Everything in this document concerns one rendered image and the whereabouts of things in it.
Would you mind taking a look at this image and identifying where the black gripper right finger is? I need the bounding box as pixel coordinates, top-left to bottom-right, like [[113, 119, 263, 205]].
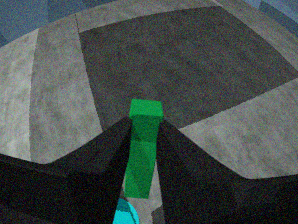
[[156, 121, 298, 224]]

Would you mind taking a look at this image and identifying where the green rectangular post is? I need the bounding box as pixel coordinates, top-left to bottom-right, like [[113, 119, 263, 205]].
[[124, 99, 164, 198]]

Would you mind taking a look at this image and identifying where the cyan circle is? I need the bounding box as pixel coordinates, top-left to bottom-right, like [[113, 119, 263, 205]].
[[113, 198, 140, 224]]

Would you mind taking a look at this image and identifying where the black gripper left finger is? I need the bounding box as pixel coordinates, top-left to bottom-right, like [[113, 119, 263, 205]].
[[0, 117, 133, 224]]

